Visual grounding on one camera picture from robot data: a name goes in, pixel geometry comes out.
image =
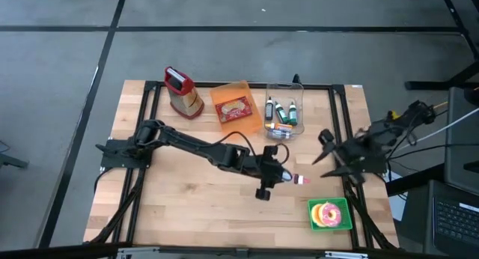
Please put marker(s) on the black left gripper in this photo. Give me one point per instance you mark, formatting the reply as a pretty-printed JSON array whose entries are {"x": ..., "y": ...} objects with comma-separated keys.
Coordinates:
[{"x": 269, "y": 171}]

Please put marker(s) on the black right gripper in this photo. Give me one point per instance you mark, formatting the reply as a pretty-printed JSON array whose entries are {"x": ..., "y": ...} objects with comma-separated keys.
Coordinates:
[{"x": 350, "y": 154}]

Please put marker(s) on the red paint bottle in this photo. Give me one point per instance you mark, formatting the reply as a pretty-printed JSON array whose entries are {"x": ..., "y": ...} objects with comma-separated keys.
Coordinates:
[{"x": 300, "y": 179}]

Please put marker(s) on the orange paint bottle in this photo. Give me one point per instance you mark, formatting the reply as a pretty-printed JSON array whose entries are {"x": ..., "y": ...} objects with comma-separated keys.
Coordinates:
[{"x": 281, "y": 126}]

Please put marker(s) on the pink frosted toy donut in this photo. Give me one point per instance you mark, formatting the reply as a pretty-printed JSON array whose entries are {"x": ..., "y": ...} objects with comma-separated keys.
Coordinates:
[{"x": 337, "y": 219}]

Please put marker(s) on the red snack packet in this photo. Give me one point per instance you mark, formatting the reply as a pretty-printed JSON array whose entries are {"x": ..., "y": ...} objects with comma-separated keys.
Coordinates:
[{"x": 234, "y": 109}]

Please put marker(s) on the orange translucent plastic bin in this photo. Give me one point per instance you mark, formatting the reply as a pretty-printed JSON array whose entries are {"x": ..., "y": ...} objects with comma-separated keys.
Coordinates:
[{"x": 228, "y": 88}]

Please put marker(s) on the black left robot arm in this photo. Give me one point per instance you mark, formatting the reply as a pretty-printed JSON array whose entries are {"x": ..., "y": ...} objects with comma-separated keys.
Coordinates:
[{"x": 194, "y": 144}]

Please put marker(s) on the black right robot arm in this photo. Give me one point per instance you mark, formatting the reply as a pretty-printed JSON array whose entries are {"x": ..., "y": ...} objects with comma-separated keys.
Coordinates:
[{"x": 385, "y": 133}]

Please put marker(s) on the green plastic basket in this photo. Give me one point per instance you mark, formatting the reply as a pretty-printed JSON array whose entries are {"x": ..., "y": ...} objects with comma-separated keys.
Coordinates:
[{"x": 348, "y": 223}]

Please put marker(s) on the clear plastic bin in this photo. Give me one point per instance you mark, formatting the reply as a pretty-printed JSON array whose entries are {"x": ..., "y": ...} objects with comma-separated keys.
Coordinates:
[{"x": 299, "y": 94}]

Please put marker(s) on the white sticker label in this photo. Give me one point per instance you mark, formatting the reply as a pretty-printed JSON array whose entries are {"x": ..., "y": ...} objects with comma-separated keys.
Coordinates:
[{"x": 357, "y": 86}]

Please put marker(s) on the black desk beam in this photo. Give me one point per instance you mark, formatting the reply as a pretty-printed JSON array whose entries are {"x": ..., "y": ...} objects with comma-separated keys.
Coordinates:
[{"x": 411, "y": 182}]

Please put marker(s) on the black metal stand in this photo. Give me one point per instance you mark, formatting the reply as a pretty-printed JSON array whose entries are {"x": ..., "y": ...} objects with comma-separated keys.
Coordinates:
[{"x": 430, "y": 85}]

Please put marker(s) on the red metal box grater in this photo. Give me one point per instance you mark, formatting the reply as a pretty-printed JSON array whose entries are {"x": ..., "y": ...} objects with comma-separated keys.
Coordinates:
[{"x": 187, "y": 98}]

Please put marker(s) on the dark grey computer case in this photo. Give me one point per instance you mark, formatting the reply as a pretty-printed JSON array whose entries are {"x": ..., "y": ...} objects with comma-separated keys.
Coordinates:
[{"x": 462, "y": 146}]

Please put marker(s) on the black laptop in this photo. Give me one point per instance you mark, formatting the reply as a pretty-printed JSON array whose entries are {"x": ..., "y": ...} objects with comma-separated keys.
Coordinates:
[{"x": 456, "y": 219}]

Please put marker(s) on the black crossbar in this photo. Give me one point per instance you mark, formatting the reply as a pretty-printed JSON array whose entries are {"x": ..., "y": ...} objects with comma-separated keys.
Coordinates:
[{"x": 56, "y": 251}]

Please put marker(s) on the grey stand foot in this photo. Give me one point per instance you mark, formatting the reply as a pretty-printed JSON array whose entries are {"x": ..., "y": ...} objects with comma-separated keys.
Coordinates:
[{"x": 13, "y": 162}]

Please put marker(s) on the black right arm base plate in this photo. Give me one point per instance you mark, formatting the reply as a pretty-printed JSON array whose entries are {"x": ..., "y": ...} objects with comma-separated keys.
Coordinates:
[{"x": 378, "y": 167}]

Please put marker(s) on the black camera post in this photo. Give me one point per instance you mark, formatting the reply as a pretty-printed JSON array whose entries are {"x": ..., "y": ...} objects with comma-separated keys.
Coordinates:
[{"x": 296, "y": 79}]

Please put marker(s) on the silver metal bracket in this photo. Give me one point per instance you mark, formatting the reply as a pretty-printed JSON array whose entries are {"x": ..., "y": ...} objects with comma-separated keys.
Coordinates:
[
  {"x": 138, "y": 252},
  {"x": 346, "y": 255}
]

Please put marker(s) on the black aluminium table frame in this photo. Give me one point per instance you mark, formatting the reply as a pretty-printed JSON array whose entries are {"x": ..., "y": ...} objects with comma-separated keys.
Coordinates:
[{"x": 150, "y": 85}]

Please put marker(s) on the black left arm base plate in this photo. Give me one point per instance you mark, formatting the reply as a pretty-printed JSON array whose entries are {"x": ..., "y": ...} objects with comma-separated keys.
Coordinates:
[{"x": 112, "y": 159}]

